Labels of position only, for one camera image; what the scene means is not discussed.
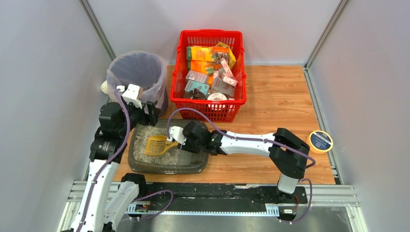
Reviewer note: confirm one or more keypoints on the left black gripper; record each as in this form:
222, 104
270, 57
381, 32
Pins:
151, 111

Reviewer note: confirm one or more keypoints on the yellow litter scoop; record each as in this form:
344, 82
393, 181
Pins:
158, 145

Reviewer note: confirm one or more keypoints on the grey litter box tray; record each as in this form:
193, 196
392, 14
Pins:
174, 161

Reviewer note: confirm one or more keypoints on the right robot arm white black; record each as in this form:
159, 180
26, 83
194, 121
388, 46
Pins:
287, 151

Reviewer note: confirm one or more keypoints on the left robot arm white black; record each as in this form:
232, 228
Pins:
96, 212

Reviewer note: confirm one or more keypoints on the teal sponge box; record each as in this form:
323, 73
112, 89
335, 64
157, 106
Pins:
192, 85

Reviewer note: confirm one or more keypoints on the grey pink box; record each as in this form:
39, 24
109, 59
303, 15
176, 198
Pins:
197, 77

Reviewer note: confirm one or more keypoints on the orange box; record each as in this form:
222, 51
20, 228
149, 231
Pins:
199, 53
204, 67

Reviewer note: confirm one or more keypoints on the orange box top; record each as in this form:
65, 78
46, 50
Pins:
199, 53

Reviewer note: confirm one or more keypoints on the red plastic basket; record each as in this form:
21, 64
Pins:
230, 82

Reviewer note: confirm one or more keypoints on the dark brown cloth in basket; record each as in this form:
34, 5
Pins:
195, 94

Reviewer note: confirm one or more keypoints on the white tape roll in basket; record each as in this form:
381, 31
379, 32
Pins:
217, 97

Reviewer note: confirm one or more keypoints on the purple trash bin with bag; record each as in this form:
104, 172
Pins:
144, 69

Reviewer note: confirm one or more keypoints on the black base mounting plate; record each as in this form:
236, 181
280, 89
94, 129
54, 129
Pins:
217, 199

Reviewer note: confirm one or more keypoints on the yellow snack bag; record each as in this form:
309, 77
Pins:
228, 54

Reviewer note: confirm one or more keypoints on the yellow tape roll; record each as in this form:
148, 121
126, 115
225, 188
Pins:
320, 142

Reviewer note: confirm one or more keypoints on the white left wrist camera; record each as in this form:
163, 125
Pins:
132, 95

